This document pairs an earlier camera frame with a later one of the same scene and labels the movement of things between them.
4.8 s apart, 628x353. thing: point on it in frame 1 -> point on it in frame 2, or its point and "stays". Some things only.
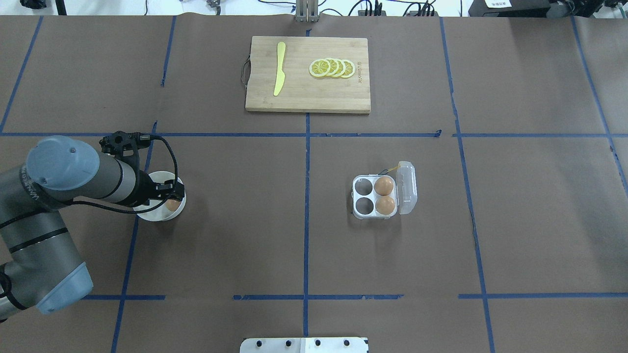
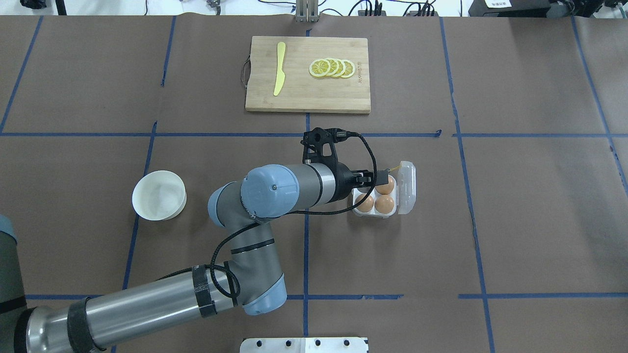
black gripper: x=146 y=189 -> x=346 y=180
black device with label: x=519 y=9 stays
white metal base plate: x=305 y=345 stays
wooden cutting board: x=302 y=92 stays
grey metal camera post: x=307 y=11 stays
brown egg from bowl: x=172 y=204 -> x=366 y=205
